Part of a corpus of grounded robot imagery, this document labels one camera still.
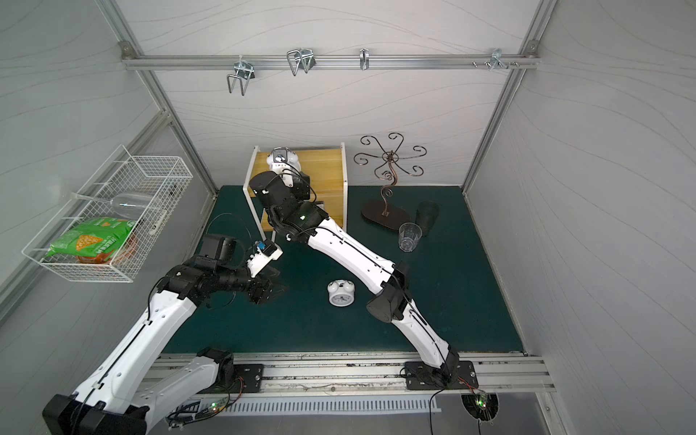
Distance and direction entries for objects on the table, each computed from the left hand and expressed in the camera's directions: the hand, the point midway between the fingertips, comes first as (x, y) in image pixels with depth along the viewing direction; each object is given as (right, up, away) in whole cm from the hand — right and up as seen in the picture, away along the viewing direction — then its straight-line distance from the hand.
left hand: (281, 281), depth 72 cm
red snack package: (-39, +8, -12) cm, 41 cm away
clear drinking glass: (+41, +11, +30) cm, 52 cm away
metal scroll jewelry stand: (+36, +17, +37) cm, 54 cm away
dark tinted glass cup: (+47, +18, +26) cm, 56 cm away
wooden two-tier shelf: (+12, +27, +6) cm, 30 cm away
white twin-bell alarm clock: (+16, -6, +10) cm, 20 cm away
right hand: (0, +29, +1) cm, 29 cm away
